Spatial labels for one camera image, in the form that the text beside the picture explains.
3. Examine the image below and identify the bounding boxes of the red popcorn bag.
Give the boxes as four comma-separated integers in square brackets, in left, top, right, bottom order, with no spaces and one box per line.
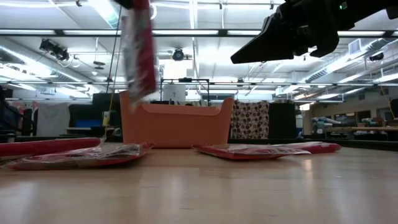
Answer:
[192,142,312,161]
[120,0,159,108]
[273,141,343,155]
[6,142,155,171]
[0,138,102,158]

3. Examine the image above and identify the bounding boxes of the orange plastic basket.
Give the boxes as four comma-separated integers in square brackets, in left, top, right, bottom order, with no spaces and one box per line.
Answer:
[119,90,234,149]

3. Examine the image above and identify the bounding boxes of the brown dotted cloth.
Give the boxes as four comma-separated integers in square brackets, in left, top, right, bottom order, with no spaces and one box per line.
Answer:
[230,100,270,140]

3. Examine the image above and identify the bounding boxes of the black overhead rig beam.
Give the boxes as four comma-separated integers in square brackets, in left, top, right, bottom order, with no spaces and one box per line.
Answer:
[0,29,398,37]

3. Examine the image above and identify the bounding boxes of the black monitor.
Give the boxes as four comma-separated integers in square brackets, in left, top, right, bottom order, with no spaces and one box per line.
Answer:
[92,92,121,112]

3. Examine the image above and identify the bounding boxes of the white drum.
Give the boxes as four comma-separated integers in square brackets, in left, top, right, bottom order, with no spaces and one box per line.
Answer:
[162,83,187,103]

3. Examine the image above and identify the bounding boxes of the black ceiling camera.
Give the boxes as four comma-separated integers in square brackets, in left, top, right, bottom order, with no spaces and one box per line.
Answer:
[172,47,186,62]
[39,39,70,62]

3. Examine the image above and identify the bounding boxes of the black cabinet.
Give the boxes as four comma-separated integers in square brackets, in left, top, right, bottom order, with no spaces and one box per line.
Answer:
[269,102,296,139]

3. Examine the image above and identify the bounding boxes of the wooden background table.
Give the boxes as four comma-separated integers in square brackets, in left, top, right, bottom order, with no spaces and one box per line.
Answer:
[310,125,398,133]

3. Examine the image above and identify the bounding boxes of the white hanging cloth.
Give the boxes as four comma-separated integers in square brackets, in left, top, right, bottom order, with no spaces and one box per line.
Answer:
[36,102,71,138]

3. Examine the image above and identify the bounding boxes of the black metal stand frame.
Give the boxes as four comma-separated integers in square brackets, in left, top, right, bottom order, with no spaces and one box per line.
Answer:
[160,77,211,105]

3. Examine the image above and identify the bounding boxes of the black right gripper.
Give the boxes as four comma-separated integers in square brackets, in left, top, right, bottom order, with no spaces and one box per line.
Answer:
[230,0,355,65]

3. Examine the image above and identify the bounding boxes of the black chair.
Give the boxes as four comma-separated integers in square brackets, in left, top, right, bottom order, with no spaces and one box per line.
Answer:
[0,86,34,138]

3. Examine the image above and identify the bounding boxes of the black hanging cable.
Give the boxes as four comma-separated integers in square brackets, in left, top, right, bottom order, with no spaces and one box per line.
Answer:
[106,5,123,93]

